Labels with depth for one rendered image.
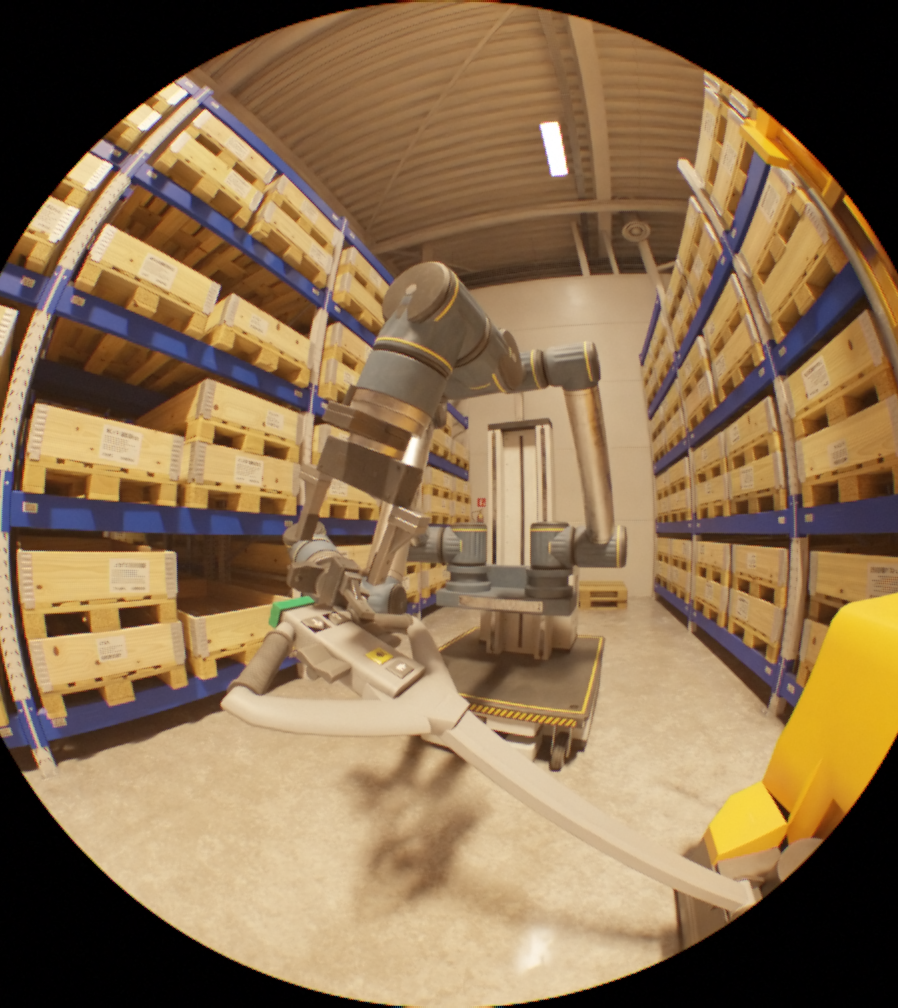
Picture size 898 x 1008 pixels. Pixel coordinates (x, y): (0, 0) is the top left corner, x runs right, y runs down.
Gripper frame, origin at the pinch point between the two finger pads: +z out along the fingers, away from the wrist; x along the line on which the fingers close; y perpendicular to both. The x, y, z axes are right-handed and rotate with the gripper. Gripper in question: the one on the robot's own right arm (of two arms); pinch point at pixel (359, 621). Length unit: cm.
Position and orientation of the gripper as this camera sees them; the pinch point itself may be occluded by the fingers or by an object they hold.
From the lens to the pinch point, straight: 62.9
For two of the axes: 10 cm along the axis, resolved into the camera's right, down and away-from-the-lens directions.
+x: -3.6, 9.3, 0.6
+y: 7.3, 2.4, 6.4
